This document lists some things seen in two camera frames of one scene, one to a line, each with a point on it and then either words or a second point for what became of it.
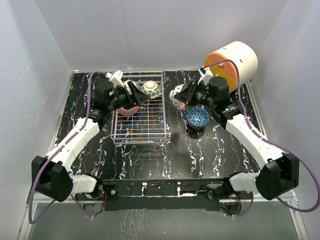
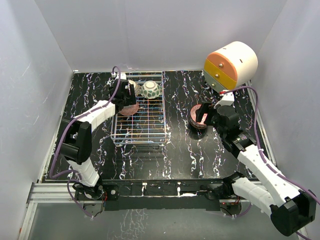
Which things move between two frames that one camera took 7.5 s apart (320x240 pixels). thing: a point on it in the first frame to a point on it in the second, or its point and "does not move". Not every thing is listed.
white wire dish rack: [147, 127] does not move
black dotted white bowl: [177, 103] to [200, 124]
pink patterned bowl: [128, 112] does not move
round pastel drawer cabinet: [245, 57] does not move
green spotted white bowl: [151, 89] does not move
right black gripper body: [202, 95] to [212, 118]
